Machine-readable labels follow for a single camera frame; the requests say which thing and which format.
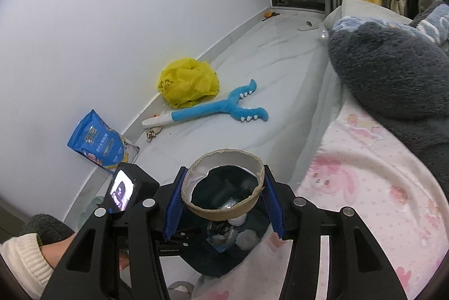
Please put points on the blue patterned fleece blanket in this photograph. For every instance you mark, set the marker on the blue patterned fleece blanket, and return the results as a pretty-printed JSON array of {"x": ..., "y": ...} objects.
[{"x": 431, "y": 26}]

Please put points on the yellow plastic bag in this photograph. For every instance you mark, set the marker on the yellow plastic bag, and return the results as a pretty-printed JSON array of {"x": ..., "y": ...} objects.
[{"x": 186, "y": 82}]

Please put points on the teal trash bin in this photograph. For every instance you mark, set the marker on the teal trash bin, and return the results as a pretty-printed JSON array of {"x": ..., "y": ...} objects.
[{"x": 210, "y": 261}]

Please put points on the blue snack bag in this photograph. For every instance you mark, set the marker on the blue snack bag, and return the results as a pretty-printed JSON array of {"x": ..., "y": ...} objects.
[{"x": 94, "y": 142}]

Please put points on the dark grey fleece blanket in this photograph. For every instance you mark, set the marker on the dark grey fleece blanket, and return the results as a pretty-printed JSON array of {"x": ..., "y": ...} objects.
[{"x": 386, "y": 75}]

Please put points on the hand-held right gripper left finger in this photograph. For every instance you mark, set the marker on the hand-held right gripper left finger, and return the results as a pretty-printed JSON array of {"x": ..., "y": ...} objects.
[{"x": 173, "y": 208}]

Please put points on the grey slipper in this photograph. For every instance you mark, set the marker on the grey slipper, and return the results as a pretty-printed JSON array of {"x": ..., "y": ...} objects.
[{"x": 180, "y": 287}]

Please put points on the pink printed blanket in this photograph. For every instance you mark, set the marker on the pink printed blanket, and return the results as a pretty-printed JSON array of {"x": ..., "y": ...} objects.
[{"x": 350, "y": 180}]

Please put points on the person's left hand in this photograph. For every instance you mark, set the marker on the person's left hand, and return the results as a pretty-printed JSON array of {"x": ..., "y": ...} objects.
[{"x": 123, "y": 259}]

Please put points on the small orange toy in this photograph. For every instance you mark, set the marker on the small orange toy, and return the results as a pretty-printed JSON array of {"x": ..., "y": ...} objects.
[{"x": 268, "y": 15}]

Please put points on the blue forked plush toy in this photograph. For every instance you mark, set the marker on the blue forked plush toy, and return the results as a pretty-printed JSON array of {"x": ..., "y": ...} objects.
[{"x": 210, "y": 108}]

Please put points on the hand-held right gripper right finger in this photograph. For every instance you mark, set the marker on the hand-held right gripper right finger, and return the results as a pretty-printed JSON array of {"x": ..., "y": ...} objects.
[{"x": 279, "y": 208}]

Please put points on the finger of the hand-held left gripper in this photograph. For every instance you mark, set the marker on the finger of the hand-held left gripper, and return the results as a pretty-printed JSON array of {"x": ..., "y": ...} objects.
[{"x": 182, "y": 244}]

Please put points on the blue white tissue packet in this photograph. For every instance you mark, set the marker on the blue white tissue packet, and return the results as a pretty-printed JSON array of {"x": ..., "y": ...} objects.
[{"x": 221, "y": 238}]

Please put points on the person's left forearm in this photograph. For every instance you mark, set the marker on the person's left forearm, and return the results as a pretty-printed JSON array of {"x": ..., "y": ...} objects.
[{"x": 21, "y": 261}]

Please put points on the grey bed mattress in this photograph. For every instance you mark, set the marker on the grey bed mattress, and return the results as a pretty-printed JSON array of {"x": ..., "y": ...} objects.
[{"x": 364, "y": 10}]

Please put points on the flat white floor object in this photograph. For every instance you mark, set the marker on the flat white floor object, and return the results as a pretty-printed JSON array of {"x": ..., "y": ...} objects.
[{"x": 307, "y": 28}]

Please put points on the black foil packet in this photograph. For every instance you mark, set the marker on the black foil packet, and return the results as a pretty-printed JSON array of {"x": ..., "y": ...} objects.
[{"x": 227, "y": 204}]

